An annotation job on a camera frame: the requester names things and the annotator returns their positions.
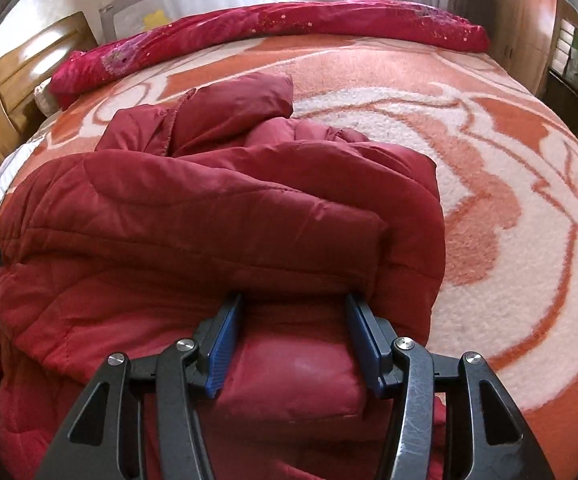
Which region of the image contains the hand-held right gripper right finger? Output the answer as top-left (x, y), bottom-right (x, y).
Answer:
top-left (345, 292), bottom-right (552, 480)

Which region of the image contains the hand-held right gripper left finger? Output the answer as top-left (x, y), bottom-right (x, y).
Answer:
top-left (34, 292), bottom-right (245, 480)

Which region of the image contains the red padded jacket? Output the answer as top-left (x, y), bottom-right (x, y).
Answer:
top-left (0, 72), bottom-right (447, 480)

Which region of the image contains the wooden headboard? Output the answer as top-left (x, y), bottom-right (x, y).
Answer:
top-left (0, 11), bottom-right (101, 196)

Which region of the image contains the orange and white blanket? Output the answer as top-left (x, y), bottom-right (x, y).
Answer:
top-left (0, 30), bottom-right (578, 480)

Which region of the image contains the dark cluttered shelf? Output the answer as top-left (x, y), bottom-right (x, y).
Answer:
top-left (544, 5), bottom-right (578, 156)

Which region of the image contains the red floral quilt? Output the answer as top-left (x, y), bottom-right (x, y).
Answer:
top-left (49, 1), bottom-right (490, 111)

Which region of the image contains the stack of white green boxes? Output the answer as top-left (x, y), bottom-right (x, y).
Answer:
top-left (555, 17), bottom-right (578, 81)

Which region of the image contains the wooden wardrobe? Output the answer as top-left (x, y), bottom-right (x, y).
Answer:
top-left (489, 0), bottom-right (560, 96)

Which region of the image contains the grey bed guard rail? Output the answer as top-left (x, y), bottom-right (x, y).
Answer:
top-left (98, 0), bottom-right (415, 43)

